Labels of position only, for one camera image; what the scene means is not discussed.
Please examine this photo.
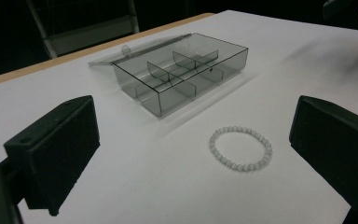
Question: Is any clear grey compartment box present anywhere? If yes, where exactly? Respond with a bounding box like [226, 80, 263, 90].
[88, 32, 250, 119]

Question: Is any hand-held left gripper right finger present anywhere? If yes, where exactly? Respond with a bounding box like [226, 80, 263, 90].
[288, 94, 358, 211]

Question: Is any grey metal stand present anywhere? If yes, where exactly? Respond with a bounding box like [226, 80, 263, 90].
[24, 0, 141, 60]

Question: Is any white bead bracelet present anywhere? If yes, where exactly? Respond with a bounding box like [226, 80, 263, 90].
[208, 125, 274, 173]

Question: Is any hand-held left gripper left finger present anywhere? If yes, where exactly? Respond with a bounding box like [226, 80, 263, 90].
[3, 94, 101, 217]

